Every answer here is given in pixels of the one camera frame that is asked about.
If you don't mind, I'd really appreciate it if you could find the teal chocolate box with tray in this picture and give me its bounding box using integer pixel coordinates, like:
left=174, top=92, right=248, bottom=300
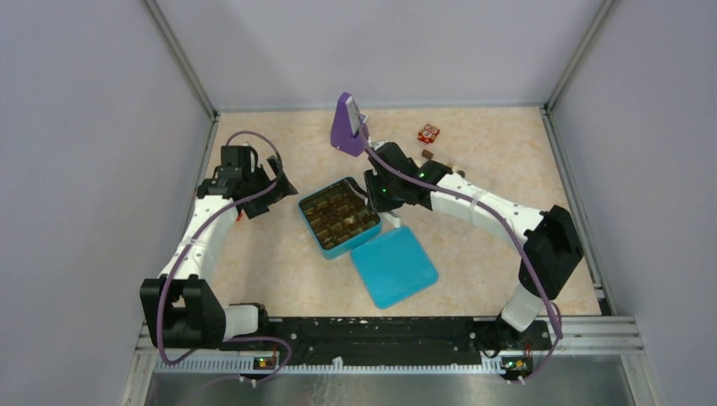
left=298, top=177, right=382, bottom=260

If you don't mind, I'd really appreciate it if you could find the purple phone stand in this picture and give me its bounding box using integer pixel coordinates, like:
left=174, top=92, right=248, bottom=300
left=330, top=92, right=366, bottom=157

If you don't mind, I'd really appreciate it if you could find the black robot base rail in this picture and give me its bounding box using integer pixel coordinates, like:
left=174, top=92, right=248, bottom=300
left=223, top=313, right=553, bottom=376

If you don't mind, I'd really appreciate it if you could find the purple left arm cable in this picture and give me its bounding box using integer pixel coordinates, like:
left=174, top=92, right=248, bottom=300
left=156, top=130, right=295, bottom=387

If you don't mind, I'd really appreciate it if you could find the red small candy box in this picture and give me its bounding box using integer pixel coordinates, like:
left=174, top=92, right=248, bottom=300
left=417, top=123, right=441, bottom=145

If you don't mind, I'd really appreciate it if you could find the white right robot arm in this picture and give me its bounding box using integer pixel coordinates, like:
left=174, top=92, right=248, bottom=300
left=365, top=141, right=584, bottom=348

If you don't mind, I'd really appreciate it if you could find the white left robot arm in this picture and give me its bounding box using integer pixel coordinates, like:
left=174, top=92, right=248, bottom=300
left=140, top=144, right=297, bottom=350

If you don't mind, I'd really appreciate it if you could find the teal box lid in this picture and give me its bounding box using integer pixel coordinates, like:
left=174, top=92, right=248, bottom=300
left=350, top=227, right=439, bottom=310

